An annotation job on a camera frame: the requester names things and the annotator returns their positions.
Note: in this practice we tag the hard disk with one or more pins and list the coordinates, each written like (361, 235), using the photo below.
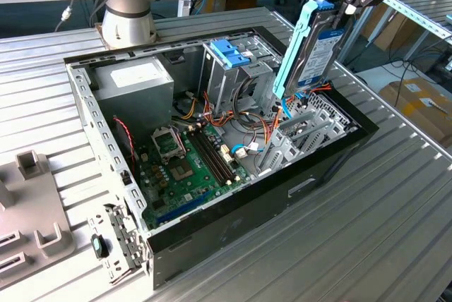
(314, 58)

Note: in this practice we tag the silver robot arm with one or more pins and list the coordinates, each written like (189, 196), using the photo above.
(127, 2)

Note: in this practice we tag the grey metal disk bay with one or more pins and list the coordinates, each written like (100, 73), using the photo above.
(282, 146)

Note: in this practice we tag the metal slat side table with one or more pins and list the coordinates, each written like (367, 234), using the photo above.
(438, 16)

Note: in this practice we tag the large cardboard box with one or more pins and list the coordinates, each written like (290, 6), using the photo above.
(416, 111)

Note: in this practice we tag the grey metal drive cage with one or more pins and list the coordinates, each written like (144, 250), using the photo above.
(226, 83)

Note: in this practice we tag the black RAM slot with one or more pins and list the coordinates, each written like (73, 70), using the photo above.
(217, 153)
(208, 157)
(213, 155)

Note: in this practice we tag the grey power supply unit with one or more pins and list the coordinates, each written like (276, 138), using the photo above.
(134, 104)

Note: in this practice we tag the CPU socket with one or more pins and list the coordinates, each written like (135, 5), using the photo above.
(182, 171)

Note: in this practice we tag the green motherboard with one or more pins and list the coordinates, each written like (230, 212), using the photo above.
(197, 189)

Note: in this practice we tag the black PC case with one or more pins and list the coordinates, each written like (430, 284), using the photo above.
(247, 217)

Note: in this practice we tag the black case fan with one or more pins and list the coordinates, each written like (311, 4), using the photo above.
(123, 139)

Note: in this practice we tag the blue expansion slot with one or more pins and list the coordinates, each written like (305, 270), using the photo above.
(183, 206)

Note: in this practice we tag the small black teal latch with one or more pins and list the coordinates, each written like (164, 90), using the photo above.
(99, 245)

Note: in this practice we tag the grey parts rack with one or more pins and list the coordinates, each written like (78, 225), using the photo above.
(35, 203)

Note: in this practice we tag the blue plastic drive bracket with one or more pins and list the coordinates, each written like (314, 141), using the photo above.
(229, 55)

